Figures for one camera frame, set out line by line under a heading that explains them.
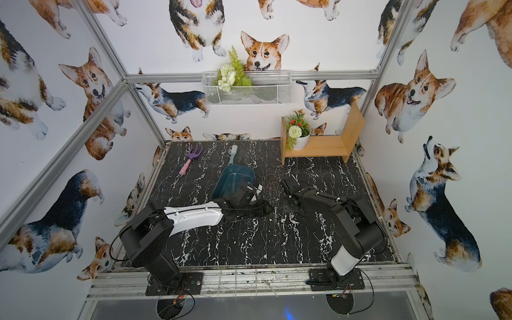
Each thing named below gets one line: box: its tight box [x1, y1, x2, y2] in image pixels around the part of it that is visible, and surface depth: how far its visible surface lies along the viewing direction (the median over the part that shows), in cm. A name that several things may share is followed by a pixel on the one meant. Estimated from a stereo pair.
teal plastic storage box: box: [212, 164, 256, 200], surface depth 106 cm
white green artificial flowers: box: [212, 45, 252, 92], surface depth 82 cm
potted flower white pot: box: [282, 109, 312, 152], surface depth 100 cm
